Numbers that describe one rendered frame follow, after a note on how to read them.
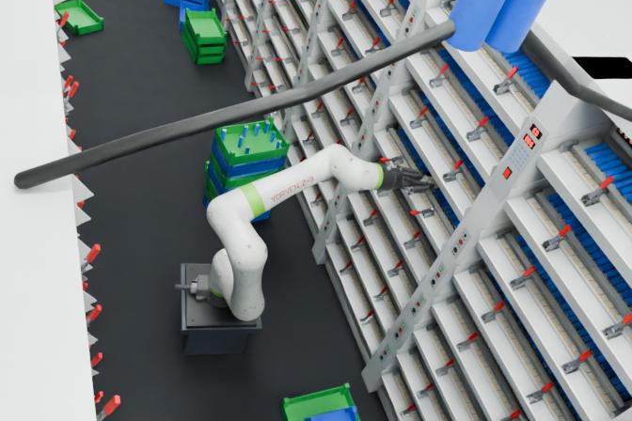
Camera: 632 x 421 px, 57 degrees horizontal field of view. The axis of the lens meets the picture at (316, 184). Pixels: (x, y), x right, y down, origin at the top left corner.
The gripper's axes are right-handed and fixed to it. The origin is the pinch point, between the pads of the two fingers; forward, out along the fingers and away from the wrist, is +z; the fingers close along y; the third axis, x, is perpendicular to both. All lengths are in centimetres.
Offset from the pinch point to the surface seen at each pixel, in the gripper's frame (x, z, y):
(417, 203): 8.1, -3.0, -3.4
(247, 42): 79, 13, 202
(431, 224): 7.7, -2.3, -13.5
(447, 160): -12.8, -2.9, -1.7
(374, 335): 80, 16, -17
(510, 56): -54, -7, 1
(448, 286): 15.8, -0.8, -34.6
